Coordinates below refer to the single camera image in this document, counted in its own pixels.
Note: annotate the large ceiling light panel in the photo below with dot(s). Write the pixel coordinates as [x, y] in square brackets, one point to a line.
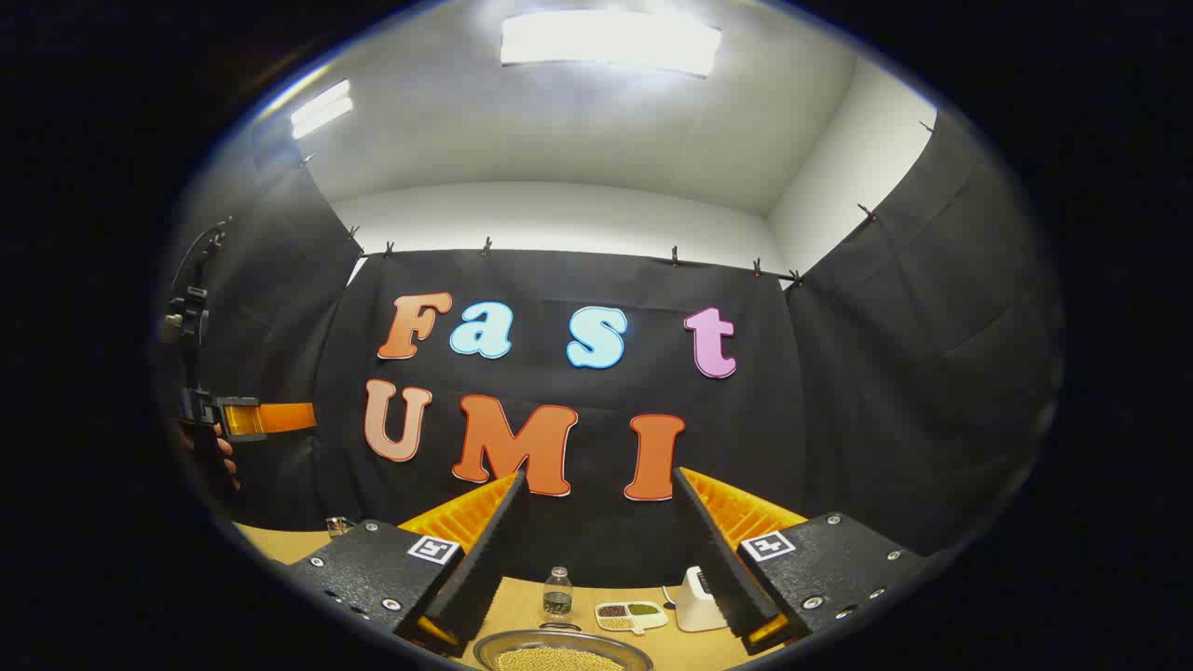
[610, 42]

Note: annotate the white divided plate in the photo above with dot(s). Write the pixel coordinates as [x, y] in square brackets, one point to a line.
[648, 623]

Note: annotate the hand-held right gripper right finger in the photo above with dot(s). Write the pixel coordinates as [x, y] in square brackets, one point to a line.
[718, 568]

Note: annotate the white toaster appliance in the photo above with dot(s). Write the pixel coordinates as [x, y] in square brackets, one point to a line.
[694, 601]

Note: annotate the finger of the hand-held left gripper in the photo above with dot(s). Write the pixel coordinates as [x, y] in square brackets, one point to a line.
[270, 417]

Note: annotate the pile of yellow soybeans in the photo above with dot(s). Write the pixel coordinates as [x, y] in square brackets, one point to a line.
[559, 660]

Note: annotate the heap of green mung beans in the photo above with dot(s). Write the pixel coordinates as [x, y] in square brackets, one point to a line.
[643, 609]

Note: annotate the black backdrop cloth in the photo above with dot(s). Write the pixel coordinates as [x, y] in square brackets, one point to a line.
[839, 391]

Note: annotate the clear plastic water bottle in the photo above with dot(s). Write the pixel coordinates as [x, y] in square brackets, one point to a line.
[557, 601]

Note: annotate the small ceiling light panel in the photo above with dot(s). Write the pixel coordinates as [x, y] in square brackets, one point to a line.
[322, 109]

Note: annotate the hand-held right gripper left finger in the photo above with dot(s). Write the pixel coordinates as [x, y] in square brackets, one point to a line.
[485, 568]

